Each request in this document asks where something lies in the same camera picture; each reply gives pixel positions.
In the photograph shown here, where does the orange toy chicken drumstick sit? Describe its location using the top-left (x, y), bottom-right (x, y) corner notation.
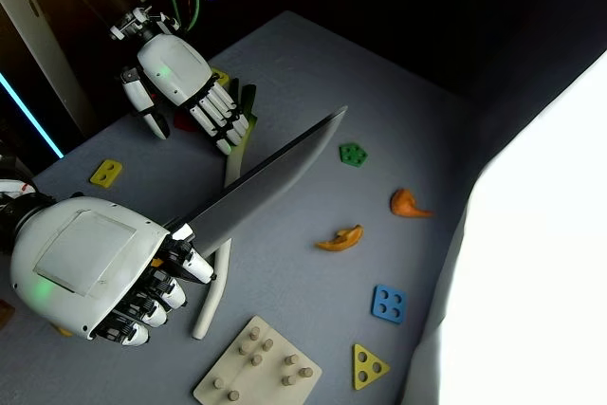
top-left (390, 188), bottom-right (433, 219)

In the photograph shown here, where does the cyan light strip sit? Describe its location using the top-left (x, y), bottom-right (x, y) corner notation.
top-left (0, 71), bottom-right (65, 159)

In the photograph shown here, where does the yellow rectangular two-hole block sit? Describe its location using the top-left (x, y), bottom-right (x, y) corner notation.
top-left (88, 158), bottom-right (123, 189)

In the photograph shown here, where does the red toy block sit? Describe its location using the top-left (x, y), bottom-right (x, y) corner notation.
top-left (173, 108), bottom-right (198, 134)

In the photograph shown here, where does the green pentagon five-hole block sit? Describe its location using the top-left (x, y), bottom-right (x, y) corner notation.
top-left (338, 142), bottom-right (369, 168)

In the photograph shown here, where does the wooden peg board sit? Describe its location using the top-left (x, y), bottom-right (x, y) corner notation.
top-left (193, 314), bottom-right (323, 405)

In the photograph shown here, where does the grey table cloth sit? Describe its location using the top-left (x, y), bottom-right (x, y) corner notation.
top-left (0, 9), bottom-right (480, 405)

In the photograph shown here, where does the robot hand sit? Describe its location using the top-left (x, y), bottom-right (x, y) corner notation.
top-left (9, 194), bottom-right (217, 348)
top-left (119, 33), bottom-right (250, 156)

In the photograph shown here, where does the orange toy chicken wing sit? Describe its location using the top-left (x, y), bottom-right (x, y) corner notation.
top-left (315, 224), bottom-right (365, 253)

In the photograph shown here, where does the white post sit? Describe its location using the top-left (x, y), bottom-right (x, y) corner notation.
top-left (0, 0), bottom-right (99, 138)

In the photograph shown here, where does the long leek stalk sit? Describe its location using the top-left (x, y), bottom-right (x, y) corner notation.
top-left (192, 77), bottom-right (260, 341)

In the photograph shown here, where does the large steel kitchen knife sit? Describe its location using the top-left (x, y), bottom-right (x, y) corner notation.
top-left (49, 104), bottom-right (349, 338)

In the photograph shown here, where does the yellow triangle three-hole block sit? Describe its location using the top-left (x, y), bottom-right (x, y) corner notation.
top-left (351, 342), bottom-right (392, 391)

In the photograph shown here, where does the blue square four-hole block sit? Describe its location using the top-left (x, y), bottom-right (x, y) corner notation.
top-left (371, 284), bottom-right (408, 325)

